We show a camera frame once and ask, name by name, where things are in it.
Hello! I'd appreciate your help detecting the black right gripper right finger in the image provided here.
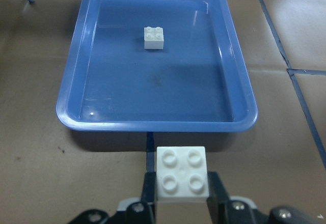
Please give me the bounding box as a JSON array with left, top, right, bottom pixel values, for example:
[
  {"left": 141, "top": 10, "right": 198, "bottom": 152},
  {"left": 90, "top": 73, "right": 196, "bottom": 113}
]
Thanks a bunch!
[{"left": 207, "top": 172, "right": 255, "bottom": 223}]

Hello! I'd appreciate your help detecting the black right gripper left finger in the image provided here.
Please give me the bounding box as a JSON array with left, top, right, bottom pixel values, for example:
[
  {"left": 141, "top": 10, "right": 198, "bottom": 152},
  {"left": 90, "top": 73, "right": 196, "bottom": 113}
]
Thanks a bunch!
[{"left": 125, "top": 172, "right": 156, "bottom": 223}]

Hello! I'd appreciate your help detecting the blue plastic tray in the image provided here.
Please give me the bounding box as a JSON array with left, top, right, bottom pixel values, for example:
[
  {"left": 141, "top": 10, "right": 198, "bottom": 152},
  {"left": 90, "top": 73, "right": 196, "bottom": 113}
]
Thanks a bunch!
[{"left": 56, "top": 0, "right": 258, "bottom": 132}]

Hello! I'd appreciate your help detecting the white block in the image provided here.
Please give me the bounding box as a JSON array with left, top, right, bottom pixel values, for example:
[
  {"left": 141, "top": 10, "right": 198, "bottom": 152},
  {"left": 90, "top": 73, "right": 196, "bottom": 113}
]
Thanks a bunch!
[
  {"left": 144, "top": 26, "right": 164, "bottom": 50},
  {"left": 156, "top": 146, "right": 209, "bottom": 203}
]

